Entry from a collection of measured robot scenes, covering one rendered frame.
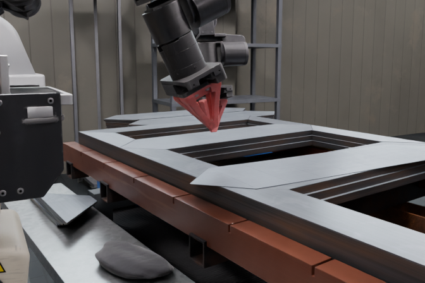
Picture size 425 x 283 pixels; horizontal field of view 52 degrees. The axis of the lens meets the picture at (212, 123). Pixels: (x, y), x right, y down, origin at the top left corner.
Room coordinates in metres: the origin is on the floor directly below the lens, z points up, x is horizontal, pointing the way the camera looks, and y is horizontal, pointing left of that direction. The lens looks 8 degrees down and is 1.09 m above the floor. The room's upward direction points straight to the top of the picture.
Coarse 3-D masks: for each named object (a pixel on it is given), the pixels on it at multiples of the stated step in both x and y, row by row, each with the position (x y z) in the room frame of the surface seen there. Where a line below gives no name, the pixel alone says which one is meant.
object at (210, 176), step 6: (204, 174) 0.87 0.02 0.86; (210, 174) 0.87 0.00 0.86; (216, 174) 0.87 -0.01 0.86; (222, 174) 0.87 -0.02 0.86; (204, 180) 0.82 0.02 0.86; (210, 180) 0.82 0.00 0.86; (216, 180) 0.82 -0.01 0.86; (222, 180) 0.82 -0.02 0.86; (228, 180) 0.82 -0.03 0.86; (234, 180) 0.82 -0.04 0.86; (222, 186) 0.78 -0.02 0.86; (228, 186) 0.78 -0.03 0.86; (234, 186) 0.78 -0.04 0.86; (240, 186) 0.78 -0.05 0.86; (246, 186) 0.78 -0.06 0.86
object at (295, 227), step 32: (160, 128) 1.50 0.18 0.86; (192, 128) 1.58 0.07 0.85; (224, 128) 1.65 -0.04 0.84; (128, 160) 1.11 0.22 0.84; (192, 192) 0.86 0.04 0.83; (224, 192) 0.77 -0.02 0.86; (320, 192) 0.81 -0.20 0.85; (352, 192) 0.85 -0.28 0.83; (288, 224) 0.64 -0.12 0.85; (352, 256) 0.55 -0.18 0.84; (384, 256) 0.51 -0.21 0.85
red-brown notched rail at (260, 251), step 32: (64, 160) 1.41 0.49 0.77; (96, 160) 1.17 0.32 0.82; (128, 192) 1.01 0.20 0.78; (160, 192) 0.88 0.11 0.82; (192, 224) 0.78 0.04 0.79; (224, 224) 0.70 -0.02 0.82; (256, 224) 0.69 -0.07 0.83; (256, 256) 0.63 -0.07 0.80; (288, 256) 0.58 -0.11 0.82; (320, 256) 0.57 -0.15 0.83
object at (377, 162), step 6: (342, 150) 1.11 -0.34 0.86; (336, 156) 1.04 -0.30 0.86; (342, 156) 1.04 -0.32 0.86; (348, 156) 1.04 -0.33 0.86; (354, 156) 1.04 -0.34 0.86; (360, 156) 1.04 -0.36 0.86; (366, 156) 1.04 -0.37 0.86; (360, 162) 0.98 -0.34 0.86; (366, 162) 0.98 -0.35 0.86; (372, 162) 0.98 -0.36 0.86; (378, 162) 0.98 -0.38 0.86; (384, 162) 0.98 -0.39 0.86; (390, 162) 0.98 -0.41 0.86; (396, 162) 0.98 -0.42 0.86
